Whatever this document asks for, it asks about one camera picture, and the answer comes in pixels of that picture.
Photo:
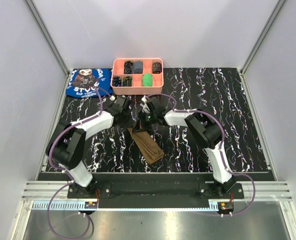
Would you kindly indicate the dark patterned rolled sock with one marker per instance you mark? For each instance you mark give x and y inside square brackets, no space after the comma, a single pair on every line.
[156,68]

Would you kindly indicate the brown cloth napkin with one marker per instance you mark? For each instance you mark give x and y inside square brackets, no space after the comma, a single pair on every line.
[147,146]

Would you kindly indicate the green rolled sock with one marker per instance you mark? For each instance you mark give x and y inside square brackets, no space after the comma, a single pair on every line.
[147,80]

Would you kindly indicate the black blue rolled sock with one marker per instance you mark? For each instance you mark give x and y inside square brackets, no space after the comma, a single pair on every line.
[117,81]

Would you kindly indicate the black yellow rolled sock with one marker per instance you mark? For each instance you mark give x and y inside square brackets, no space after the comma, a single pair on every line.
[128,67]

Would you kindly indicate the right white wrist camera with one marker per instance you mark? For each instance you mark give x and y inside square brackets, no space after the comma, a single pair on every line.
[144,105]

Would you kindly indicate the grey rolled sock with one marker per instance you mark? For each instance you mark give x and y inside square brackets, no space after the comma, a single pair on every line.
[138,67]

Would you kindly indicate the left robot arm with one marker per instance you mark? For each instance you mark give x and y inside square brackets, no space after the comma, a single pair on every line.
[66,146]

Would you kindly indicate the right aluminium frame post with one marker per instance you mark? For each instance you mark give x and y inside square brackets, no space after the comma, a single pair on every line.
[264,33]

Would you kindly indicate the left aluminium frame post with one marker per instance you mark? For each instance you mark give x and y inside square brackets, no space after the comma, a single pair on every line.
[47,37]

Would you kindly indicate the aluminium frame post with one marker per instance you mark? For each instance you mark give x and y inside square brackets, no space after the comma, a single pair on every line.
[264,33]
[47,37]

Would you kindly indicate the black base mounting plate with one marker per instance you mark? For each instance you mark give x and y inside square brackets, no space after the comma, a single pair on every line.
[154,191]

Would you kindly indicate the blue printed t-shirt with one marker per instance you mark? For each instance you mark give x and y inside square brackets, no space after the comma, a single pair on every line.
[85,82]

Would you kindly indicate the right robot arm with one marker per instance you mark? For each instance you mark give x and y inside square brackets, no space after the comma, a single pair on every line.
[206,130]

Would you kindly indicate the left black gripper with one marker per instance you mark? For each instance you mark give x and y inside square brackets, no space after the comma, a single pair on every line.
[130,123]

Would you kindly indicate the pink compartment tray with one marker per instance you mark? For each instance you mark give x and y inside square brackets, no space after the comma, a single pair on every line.
[137,88]

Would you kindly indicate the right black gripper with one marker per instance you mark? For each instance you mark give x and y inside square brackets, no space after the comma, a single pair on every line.
[141,125]

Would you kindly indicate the black marble pattern mat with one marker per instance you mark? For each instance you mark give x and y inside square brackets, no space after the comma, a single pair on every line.
[218,90]

